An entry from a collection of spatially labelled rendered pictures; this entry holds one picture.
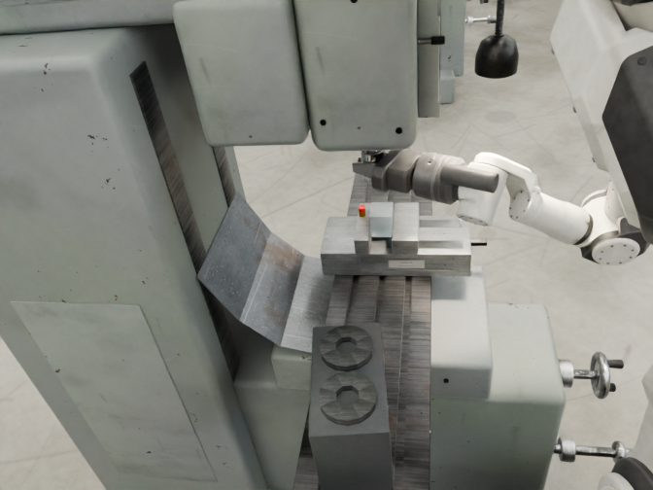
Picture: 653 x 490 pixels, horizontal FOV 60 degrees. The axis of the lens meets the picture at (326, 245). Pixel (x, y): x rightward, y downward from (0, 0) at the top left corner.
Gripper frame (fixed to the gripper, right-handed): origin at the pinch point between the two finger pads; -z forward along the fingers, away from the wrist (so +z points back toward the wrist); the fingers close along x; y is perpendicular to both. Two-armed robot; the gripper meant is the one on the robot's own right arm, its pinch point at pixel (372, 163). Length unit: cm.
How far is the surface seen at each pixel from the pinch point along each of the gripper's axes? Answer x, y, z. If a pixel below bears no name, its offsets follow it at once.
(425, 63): -2.6, -20.6, 10.5
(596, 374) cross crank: -22, 62, 47
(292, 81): 15.1, -22.8, -4.6
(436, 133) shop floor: -224, 122, -90
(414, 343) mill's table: 12.9, 33.1, 14.7
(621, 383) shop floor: -75, 124, 53
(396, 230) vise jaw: -7.2, 21.9, 0.5
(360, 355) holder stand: 34.7, 13.1, 16.4
